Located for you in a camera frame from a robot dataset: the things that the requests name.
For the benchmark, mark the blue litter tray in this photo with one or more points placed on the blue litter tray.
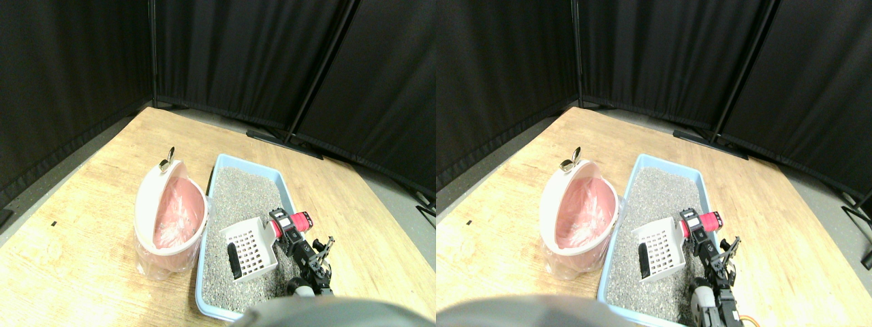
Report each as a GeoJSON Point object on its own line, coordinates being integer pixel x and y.
{"type": "Point", "coordinates": [238, 187]}
{"type": "Point", "coordinates": [654, 197]}

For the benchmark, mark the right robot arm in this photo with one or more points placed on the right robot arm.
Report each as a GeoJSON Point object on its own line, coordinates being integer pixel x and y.
{"type": "Point", "coordinates": [715, 300]}
{"type": "Point", "coordinates": [312, 276]}

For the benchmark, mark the white bin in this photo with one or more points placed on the white bin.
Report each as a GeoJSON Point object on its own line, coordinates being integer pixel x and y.
{"type": "Point", "coordinates": [575, 218]}
{"type": "Point", "coordinates": [167, 218]}

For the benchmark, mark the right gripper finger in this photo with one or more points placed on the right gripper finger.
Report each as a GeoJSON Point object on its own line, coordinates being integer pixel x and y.
{"type": "Point", "coordinates": [689, 223]}
{"type": "Point", "coordinates": [280, 223]}

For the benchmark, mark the black lump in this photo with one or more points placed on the black lump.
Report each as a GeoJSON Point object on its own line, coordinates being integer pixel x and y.
{"type": "Point", "coordinates": [644, 261]}
{"type": "Point", "coordinates": [234, 262]}

